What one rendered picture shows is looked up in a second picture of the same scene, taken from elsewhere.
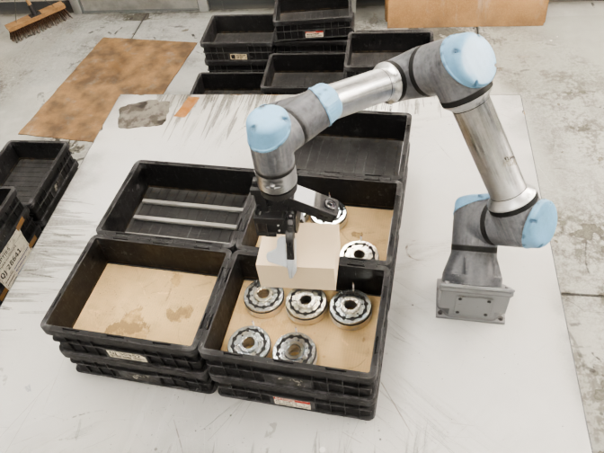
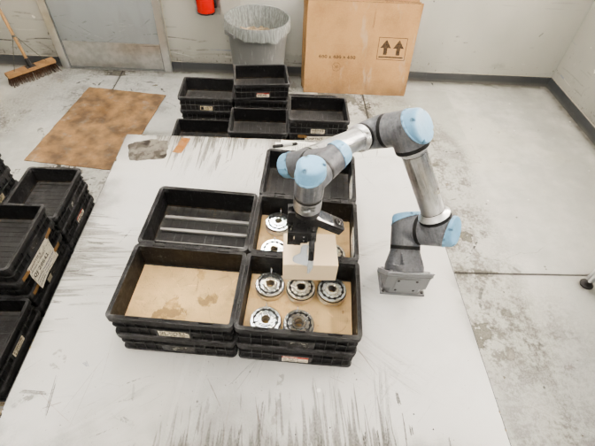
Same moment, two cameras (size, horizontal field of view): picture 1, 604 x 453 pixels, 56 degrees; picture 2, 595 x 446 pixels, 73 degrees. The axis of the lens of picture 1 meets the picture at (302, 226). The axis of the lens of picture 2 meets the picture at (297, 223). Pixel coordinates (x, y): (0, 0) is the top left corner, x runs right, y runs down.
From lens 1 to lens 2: 29 cm
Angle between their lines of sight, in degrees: 12
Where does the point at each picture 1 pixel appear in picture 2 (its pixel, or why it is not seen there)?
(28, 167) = (45, 188)
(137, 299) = (173, 291)
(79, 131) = (77, 159)
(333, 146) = not seen: hidden behind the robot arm
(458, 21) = (351, 89)
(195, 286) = (216, 279)
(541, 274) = (441, 262)
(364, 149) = not seen: hidden behind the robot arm
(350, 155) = not seen: hidden behind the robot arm
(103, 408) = (150, 374)
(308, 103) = (334, 154)
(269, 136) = (315, 177)
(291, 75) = (246, 123)
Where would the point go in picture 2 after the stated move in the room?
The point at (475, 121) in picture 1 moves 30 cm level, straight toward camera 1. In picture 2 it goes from (419, 165) to (424, 234)
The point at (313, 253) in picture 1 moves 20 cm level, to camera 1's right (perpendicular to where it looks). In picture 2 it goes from (321, 255) to (384, 244)
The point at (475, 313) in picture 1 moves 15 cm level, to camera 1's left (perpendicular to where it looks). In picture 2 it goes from (406, 289) to (371, 296)
